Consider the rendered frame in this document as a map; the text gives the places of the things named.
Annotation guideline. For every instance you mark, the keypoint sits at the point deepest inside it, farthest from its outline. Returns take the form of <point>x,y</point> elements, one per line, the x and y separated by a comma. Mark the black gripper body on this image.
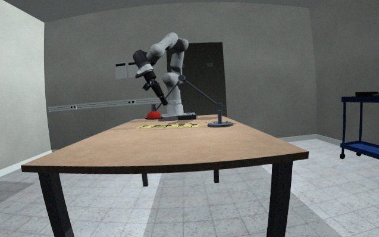
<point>150,76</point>

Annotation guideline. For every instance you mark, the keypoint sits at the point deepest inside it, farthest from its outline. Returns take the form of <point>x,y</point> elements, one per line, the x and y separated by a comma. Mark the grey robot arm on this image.
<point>145,61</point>

